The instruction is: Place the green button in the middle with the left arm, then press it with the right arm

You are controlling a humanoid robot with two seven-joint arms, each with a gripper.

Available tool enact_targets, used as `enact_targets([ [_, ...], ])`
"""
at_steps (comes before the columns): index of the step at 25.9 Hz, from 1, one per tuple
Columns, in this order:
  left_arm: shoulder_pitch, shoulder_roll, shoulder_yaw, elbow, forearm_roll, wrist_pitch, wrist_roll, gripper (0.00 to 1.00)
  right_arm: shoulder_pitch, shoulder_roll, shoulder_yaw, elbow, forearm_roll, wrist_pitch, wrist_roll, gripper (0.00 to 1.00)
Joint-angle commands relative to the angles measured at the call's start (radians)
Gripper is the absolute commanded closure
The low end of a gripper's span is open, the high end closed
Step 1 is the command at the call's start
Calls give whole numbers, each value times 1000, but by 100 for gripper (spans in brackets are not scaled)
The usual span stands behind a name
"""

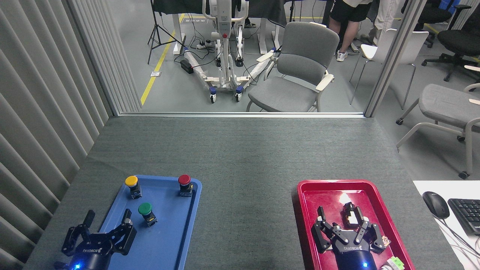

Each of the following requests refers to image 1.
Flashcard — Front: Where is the black keyboard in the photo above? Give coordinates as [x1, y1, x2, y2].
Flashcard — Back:
[447, 198, 480, 236]

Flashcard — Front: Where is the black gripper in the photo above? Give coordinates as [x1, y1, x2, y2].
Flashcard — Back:
[54, 209, 137, 270]
[311, 205, 387, 270]

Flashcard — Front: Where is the person in pale trousers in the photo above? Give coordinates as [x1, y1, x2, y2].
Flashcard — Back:
[360, 0, 402, 46]

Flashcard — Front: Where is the grey chair with pale frame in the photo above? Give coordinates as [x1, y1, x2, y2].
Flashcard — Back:
[395, 66, 480, 180]

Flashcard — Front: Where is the white stand on wheels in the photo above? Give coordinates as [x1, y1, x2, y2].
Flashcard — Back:
[183, 0, 281, 104]

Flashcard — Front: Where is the black tripod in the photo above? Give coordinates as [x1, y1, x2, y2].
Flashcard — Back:
[147, 0, 186, 65]

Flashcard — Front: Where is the red plastic tray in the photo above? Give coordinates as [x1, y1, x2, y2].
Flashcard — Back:
[297, 179, 415, 270]

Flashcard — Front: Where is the grey padded armchair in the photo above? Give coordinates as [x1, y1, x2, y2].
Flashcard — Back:
[246, 21, 340, 113]

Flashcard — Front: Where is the white switch with green cap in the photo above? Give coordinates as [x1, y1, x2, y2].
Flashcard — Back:
[382, 256, 405, 270]

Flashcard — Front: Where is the black computer mouse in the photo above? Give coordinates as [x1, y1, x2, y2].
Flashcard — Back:
[422, 191, 450, 220]

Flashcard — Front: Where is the white side desk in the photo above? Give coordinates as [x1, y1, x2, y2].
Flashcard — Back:
[412, 180, 480, 270]

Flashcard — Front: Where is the silver frame post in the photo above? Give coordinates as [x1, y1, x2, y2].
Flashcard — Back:
[364, 0, 429, 118]

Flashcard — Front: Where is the black swivel chair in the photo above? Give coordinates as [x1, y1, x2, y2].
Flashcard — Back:
[400, 0, 471, 48]

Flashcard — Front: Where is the black and white switch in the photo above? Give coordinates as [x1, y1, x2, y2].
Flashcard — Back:
[342, 202, 361, 229]

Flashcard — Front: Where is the white plastic chair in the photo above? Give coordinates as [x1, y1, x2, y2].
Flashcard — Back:
[349, 28, 429, 110]

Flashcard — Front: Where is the green push button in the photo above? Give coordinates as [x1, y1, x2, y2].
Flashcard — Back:
[138, 202, 158, 227]

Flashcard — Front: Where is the blue plastic tray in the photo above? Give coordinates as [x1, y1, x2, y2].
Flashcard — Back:
[82, 175, 202, 270]

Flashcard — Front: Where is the silver table edge rail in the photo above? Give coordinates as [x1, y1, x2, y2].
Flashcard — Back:
[118, 112, 366, 119]

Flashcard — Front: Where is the yellow push button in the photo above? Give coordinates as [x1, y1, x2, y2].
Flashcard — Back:
[125, 175, 143, 200]

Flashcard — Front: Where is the red push button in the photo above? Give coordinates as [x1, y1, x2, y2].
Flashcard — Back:
[178, 174, 194, 197]

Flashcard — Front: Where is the black office chair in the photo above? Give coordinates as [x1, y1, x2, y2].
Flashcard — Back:
[421, 4, 480, 83]

